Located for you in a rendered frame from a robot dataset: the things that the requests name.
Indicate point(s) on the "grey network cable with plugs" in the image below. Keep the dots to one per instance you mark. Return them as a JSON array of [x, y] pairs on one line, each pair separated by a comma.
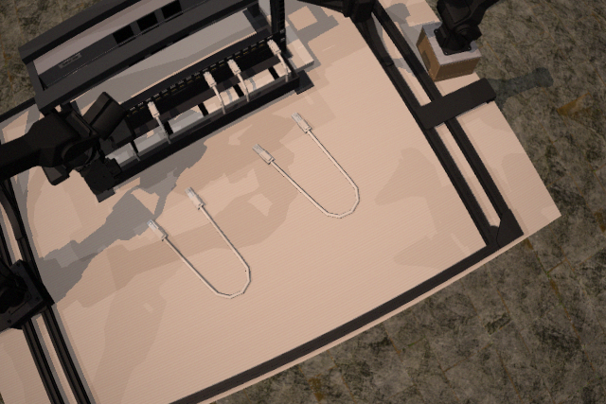
[[306, 129], [199, 205]]

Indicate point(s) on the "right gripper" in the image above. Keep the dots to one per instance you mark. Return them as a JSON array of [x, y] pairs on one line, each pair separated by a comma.
[[123, 134]]

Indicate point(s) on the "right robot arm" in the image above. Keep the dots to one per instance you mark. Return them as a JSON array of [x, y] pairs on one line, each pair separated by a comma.
[[53, 142]]

